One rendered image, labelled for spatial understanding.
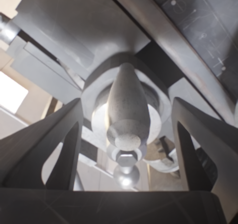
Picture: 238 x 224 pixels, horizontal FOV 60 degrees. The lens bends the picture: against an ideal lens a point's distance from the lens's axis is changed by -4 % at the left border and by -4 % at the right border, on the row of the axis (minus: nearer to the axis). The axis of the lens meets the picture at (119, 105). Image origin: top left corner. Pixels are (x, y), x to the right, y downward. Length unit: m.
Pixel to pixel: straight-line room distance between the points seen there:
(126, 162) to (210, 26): 0.16
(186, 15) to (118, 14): 0.07
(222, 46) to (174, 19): 0.06
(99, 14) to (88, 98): 0.09
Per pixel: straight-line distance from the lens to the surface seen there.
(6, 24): 0.44
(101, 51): 0.24
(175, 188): 1.00
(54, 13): 0.23
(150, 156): 0.86
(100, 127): 0.22
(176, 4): 0.23
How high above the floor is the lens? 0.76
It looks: 26 degrees up
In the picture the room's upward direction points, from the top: 128 degrees counter-clockwise
